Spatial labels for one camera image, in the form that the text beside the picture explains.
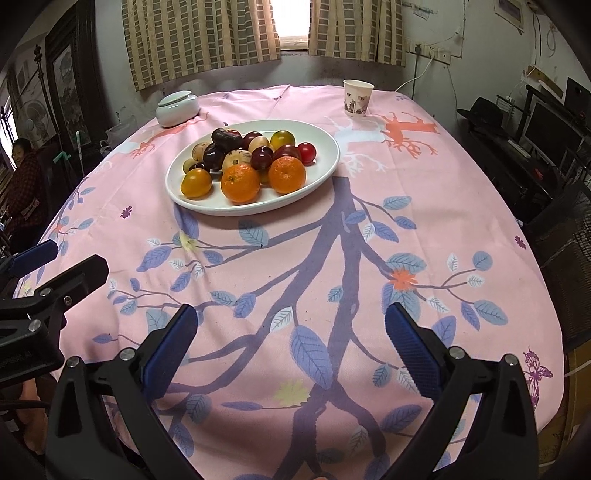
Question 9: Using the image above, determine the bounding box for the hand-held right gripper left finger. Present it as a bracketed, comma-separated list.
[44, 304, 199, 480]

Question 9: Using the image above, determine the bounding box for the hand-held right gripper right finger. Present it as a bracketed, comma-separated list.
[385, 302, 541, 480]

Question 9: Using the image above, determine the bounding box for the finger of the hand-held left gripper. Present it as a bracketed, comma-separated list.
[0, 239, 59, 278]
[0, 255, 110, 334]

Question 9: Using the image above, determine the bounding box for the orange-yellow tomato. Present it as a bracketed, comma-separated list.
[180, 168, 213, 199]

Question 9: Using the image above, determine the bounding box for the orange mandarin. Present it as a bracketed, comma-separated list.
[220, 163, 262, 205]
[268, 156, 308, 195]

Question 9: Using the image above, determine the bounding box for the dark purple plum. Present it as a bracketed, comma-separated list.
[203, 143, 227, 169]

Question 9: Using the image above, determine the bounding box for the pale yellow pepino melon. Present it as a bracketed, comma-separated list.
[222, 148, 252, 172]

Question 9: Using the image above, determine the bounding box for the white oval plate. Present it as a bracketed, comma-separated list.
[165, 120, 341, 217]

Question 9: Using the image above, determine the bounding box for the standing fan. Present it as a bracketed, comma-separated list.
[21, 99, 49, 139]

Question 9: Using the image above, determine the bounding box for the clear plastic bag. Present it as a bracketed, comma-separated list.
[100, 117, 139, 155]

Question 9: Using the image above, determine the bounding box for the pink printed tablecloth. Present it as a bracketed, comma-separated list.
[14, 83, 566, 480]

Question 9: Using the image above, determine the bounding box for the cardboard box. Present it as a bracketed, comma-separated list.
[540, 351, 587, 457]

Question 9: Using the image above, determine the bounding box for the dark framed picture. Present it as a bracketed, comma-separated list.
[44, 7, 100, 139]

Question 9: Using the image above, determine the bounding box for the black desk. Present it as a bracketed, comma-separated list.
[457, 115, 591, 208]

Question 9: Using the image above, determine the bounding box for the white lidded jar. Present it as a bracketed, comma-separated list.
[156, 90, 200, 127]

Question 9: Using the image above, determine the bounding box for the black hat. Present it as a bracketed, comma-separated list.
[457, 97, 509, 134]

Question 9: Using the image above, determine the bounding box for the printed paper cup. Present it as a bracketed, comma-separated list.
[343, 79, 375, 117]

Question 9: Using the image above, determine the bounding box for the computer monitor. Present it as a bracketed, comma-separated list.
[524, 99, 585, 158]

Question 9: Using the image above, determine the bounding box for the wide striped beige curtain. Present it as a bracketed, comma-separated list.
[121, 0, 281, 92]

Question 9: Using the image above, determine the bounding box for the long beige box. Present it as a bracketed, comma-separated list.
[526, 67, 565, 97]

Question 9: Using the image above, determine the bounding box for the black speaker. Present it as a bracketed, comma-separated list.
[564, 78, 591, 116]

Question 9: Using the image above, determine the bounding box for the narrow striped beige curtain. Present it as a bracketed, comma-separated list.
[308, 0, 407, 68]

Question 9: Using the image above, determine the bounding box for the bright window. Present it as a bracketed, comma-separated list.
[270, 0, 312, 51]

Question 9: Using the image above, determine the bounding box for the green-handled mop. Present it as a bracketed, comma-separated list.
[53, 131, 85, 181]

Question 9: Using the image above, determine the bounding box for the white power cable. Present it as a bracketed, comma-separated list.
[394, 54, 435, 93]

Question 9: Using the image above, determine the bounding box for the white wall panel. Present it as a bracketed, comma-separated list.
[494, 0, 525, 33]

